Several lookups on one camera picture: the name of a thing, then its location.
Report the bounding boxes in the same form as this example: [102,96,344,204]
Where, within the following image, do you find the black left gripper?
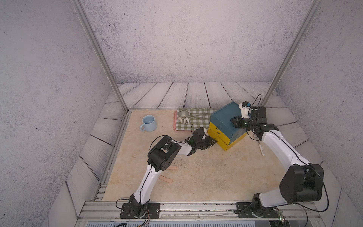
[195,136,218,151]

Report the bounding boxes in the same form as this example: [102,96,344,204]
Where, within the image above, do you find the teal drawer cabinet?
[210,102,246,142]

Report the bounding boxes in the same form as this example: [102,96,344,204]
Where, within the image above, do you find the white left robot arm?
[129,127,216,212]

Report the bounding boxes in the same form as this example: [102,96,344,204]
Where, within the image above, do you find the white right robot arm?
[231,102,327,212]

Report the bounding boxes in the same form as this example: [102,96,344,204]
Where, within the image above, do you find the pink fruit knife middle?
[167,166,178,170]

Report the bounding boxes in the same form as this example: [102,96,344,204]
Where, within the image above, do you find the pink fruit knife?
[158,175,173,183]
[167,166,178,170]

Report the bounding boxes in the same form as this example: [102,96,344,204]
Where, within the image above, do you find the pink fruit knife front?
[158,175,173,183]

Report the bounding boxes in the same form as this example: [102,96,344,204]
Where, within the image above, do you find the green checkered cloth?
[176,108,216,131]

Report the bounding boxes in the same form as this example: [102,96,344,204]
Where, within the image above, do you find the pink plastic tray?
[173,110,178,131]

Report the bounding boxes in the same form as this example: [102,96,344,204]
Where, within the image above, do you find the light blue ceramic mug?
[140,115,157,132]

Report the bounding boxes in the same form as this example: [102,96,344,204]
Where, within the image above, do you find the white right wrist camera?
[239,101,251,119]

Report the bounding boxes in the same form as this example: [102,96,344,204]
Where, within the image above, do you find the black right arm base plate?
[233,202,279,218]

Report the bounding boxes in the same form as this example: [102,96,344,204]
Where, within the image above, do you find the grey aluminium corner post right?
[262,0,323,106]

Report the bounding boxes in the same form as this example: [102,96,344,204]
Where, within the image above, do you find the grey aluminium corner post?
[262,0,323,106]
[71,0,128,112]

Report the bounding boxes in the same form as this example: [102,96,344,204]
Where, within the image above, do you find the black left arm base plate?
[120,200,161,219]

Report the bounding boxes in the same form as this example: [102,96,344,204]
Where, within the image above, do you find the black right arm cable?
[294,166,330,227]

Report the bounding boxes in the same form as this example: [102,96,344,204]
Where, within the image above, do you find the aluminium front rail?
[76,201,325,227]

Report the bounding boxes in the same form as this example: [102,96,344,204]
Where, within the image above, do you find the grey aluminium corner post left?
[71,0,128,112]

